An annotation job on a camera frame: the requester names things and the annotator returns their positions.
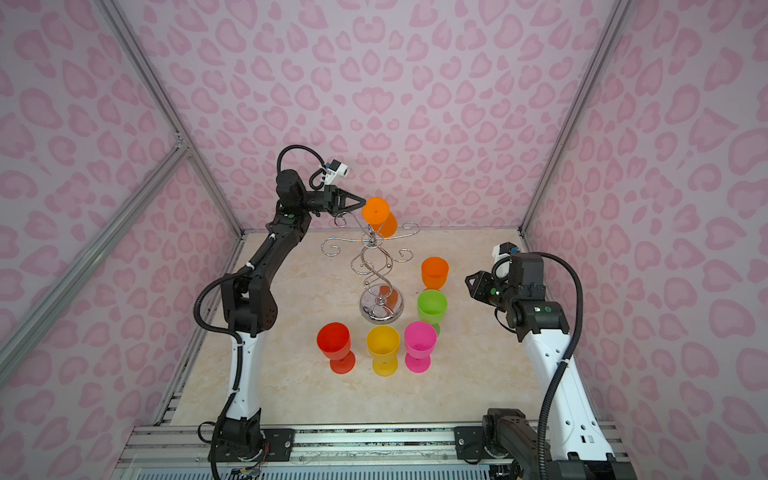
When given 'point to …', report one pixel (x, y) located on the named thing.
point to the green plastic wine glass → (432, 306)
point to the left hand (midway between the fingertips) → (364, 202)
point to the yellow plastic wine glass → (383, 343)
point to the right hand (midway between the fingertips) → (471, 277)
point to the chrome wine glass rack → (381, 302)
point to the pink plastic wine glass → (420, 340)
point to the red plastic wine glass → (334, 342)
